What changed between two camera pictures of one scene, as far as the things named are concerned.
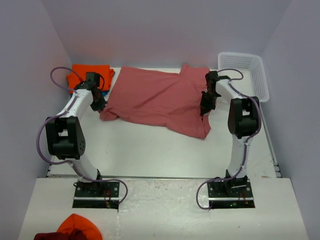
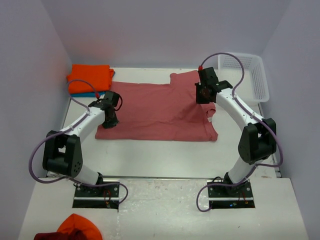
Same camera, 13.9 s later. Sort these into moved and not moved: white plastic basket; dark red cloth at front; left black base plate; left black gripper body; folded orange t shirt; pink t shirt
Moved: left black gripper body; pink t shirt
Not moved: dark red cloth at front; folded orange t shirt; left black base plate; white plastic basket
